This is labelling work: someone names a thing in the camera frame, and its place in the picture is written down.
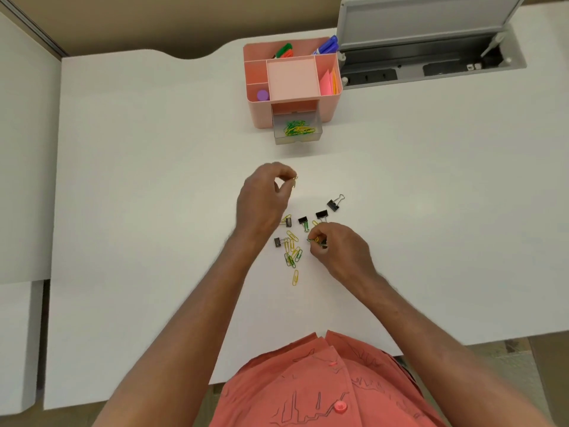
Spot person's right hand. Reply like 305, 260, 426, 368
307, 222, 379, 289

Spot person's left hand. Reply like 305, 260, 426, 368
235, 162, 298, 246

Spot person's right forearm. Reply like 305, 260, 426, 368
353, 270, 558, 427

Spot person's left forearm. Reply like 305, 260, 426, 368
92, 233, 267, 427

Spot scatter of coloured paper clips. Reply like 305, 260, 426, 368
280, 213, 322, 287

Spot clear plastic drawer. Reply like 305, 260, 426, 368
271, 111, 323, 145

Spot heap of clips in drawer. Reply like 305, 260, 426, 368
284, 120, 317, 138

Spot pink desk organizer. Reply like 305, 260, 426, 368
243, 37, 343, 130

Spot pink sticky notes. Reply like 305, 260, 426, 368
319, 66, 340, 96

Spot coral button shirt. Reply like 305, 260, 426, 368
209, 331, 446, 427

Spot black power strip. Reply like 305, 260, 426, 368
422, 59, 473, 77
342, 68, 398, 87

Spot blue marker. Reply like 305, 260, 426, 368
312, 35, 340, 56

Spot white side table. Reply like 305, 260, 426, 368
0, 12, 61, 417

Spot grey desk cable tray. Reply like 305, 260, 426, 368
339, 22, 528, 90

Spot grey cable tray lid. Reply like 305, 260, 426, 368
336, 0, 528, 52

